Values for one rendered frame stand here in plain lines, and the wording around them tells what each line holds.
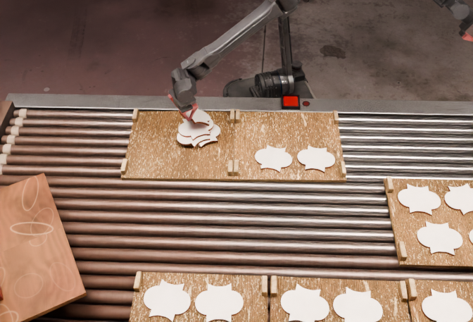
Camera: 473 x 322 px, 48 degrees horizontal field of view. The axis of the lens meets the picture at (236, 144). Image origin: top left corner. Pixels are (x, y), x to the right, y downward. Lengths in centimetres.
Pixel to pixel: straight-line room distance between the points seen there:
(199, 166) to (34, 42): 264
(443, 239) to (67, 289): 119
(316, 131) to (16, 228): 113
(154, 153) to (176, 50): 207
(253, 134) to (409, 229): 67
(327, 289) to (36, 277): 87
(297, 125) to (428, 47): 227
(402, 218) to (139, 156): 97
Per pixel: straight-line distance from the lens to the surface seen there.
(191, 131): 202
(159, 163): 199
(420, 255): 183
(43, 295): 166
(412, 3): 467
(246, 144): 202
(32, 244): 176
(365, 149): 209
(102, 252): 182
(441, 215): 194
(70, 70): 400
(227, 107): 220
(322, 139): 206
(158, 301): 167
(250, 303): 166
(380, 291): 173
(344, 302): 168
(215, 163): 196
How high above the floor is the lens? 244
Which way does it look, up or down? 48 degrees down
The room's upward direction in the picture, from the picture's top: 1 degrees counter-clockwise
